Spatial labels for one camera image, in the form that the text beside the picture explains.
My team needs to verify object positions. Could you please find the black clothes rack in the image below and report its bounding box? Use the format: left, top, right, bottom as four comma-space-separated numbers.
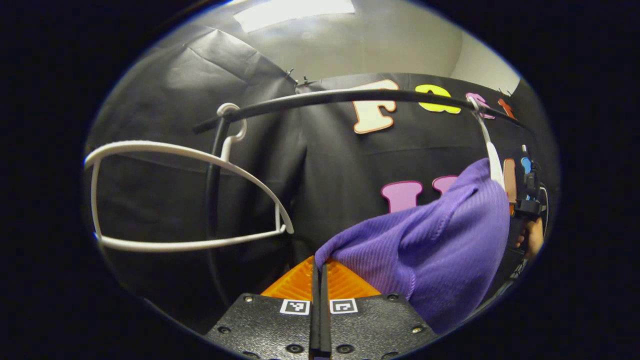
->
192, 89, 533, 301

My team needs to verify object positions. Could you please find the white hanger with tape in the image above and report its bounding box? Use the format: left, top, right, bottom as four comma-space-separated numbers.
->
467, 96, 506, 188

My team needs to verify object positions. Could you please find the purple knit cardigan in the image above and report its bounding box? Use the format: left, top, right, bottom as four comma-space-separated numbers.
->
315, 158, 511, 335

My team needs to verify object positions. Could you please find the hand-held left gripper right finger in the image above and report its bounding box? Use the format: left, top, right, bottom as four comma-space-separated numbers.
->
320, 257, 441, 360

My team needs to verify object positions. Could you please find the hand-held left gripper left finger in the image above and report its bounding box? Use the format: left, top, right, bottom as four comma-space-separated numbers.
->
205, 256, 321, 360

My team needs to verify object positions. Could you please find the white empty clothes hanger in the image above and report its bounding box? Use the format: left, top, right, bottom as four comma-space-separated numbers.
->
84, 102, 295, 252

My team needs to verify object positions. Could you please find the ceiling light panel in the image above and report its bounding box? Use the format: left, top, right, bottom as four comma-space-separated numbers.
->
233, 0, 356, 33

